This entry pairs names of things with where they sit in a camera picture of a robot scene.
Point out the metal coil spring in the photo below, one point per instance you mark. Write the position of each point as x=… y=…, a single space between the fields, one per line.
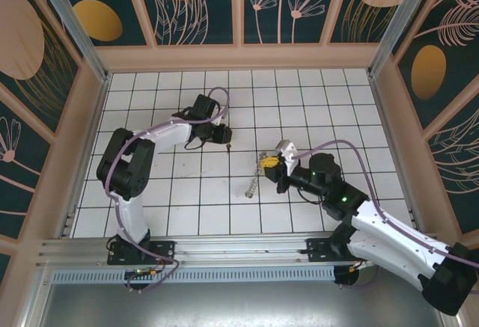
x=258 y=171

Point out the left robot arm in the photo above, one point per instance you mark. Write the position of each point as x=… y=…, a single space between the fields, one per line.
x=127 y=218

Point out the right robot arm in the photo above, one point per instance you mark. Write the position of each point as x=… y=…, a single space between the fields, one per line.
x=393 y=229

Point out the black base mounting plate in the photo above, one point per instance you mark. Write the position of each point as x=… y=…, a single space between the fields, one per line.
x=164 y=248
x=318 y=248

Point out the grey metal sheet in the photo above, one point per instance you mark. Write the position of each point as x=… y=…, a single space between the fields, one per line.
x=243 y=304

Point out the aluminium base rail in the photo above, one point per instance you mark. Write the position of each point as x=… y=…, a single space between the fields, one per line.
x=243 y=248

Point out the aluminium frame post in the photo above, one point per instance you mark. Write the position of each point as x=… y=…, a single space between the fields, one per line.
x=75 y=24
x=396 y=24

